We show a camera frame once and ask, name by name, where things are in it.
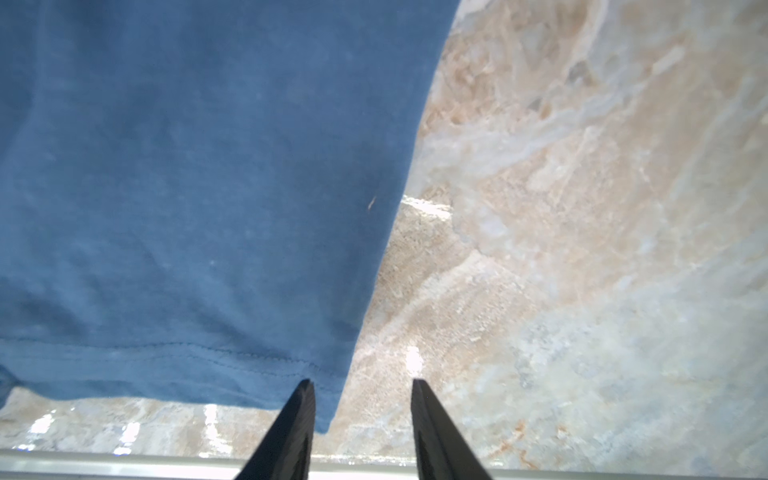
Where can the blue t-shirt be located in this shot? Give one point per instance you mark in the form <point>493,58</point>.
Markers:
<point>196,196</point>

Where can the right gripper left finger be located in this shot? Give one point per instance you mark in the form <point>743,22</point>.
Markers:
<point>285,451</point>

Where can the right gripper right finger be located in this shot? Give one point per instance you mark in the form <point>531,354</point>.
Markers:
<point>441,451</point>

